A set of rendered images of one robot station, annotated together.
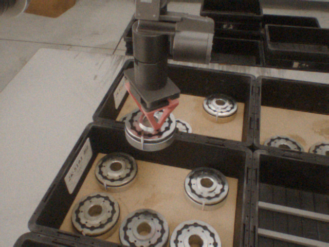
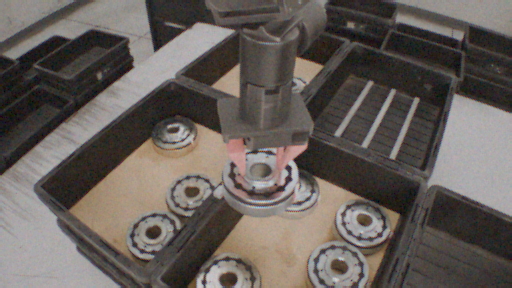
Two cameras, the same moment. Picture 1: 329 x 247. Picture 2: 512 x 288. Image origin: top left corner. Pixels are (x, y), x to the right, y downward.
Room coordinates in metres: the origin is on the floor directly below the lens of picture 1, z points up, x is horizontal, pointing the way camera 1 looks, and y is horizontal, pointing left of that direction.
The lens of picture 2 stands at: (0.37, 0.33, 1.40)
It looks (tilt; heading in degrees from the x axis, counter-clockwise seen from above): 45 degrees down; 289
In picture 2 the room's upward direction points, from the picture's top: straight up
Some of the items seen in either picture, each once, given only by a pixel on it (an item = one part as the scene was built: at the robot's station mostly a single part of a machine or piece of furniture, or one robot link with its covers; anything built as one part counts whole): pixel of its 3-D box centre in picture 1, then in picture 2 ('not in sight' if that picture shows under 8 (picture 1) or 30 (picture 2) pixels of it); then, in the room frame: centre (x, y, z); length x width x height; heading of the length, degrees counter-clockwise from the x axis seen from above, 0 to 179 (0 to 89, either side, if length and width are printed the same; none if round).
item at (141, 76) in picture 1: (150, 72); (265, 99); (0.46, 0.02, 1.15); 0.10 x 0.07 x 0.07; 29
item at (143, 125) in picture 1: (150, 120); (260, 170); (0.46, 0.03, 1.04); 0.05 x 0.05 x 0.01
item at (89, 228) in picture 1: (95, 212); not in sight; (0.36, 0.15, 0.86); 0.10 x 0.10 x 0.01
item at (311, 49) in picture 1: (292, 72); (93, 88); (1.61, -0.78, 0.37); 0.40 x 0.30 x 0.45; 81
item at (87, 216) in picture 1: (95, 211); not in sight; (0.36, 0.15, 0.86); 0.05 x 0.05 x 0.01
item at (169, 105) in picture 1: (154, 106); (270, 144); (0.45, 0.02, 1.08); 0.07 x 0.07 x 0.09; 29
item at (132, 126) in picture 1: (150, 122); (260, 173); (0.46, 0.03, 1.03); 0.10 x 0.10 x 0.01
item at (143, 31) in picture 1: (154, 40); (270, 48); (0.46, 0.02, 1.21); 0.07 x 0.06 x 0.07; 80
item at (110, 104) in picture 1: (179, 112); (165, 174); (0.68, -0.04, 0.87); 0.40 x 0.30 x 0.11; 77
